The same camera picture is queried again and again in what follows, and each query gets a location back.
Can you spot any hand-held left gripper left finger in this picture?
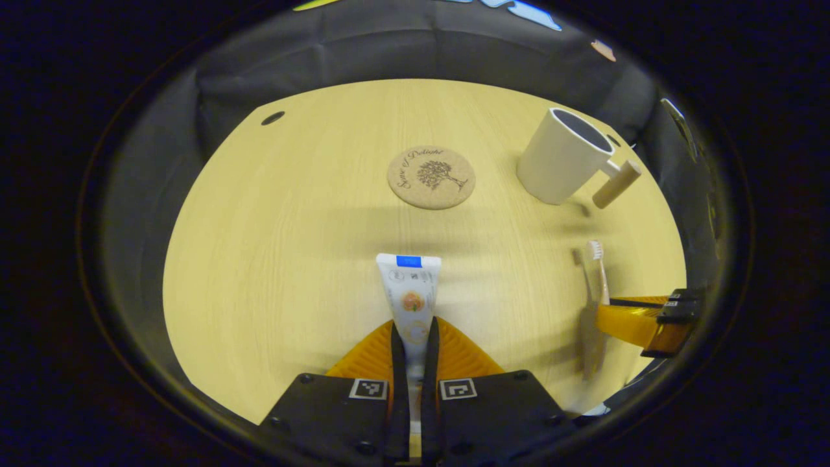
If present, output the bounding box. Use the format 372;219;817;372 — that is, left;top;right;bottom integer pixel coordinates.
259;318;410;464

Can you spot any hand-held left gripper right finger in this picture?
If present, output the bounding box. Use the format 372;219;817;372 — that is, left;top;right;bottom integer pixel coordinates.
420;316;575;465

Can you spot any beige toothbrush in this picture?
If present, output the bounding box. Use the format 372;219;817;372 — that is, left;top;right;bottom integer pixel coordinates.
572;240;611;381

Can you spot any white toothpaste tube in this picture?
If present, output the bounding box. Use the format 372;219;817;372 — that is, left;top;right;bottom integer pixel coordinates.
376;253;443;435

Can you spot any white cup with wooden handle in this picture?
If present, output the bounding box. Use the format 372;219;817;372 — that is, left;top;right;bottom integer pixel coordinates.
517;108;643;210

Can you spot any light wooden desktop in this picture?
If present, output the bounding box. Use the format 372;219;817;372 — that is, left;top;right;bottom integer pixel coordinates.
162;78;688;458

